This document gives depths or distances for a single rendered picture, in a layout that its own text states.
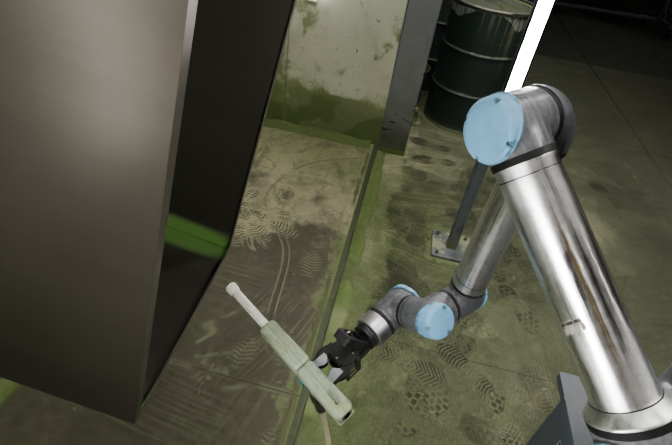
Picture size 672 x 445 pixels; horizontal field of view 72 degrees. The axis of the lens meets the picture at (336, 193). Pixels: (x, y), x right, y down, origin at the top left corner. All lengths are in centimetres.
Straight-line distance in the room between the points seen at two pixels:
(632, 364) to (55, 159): 91
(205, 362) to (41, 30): 139
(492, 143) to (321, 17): 209
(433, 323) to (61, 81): 92
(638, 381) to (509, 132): 44
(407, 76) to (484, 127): 202
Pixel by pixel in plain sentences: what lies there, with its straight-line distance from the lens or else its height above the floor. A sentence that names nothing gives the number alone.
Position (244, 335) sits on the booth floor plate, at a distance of 187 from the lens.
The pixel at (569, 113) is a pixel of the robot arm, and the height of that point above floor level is 124.
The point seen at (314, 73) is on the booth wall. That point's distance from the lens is 292.
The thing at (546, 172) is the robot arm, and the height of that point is 118.
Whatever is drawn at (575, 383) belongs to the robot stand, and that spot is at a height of 64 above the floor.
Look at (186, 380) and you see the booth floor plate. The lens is 179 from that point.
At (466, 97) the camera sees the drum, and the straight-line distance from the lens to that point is 338.
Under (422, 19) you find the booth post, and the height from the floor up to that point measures 87.
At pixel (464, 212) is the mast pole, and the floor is 25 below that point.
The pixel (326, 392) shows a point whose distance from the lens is 115.
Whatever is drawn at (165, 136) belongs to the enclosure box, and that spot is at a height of 126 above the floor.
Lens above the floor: 156
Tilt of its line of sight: 37 degrees down
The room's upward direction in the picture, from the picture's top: 9 degrees clockwise
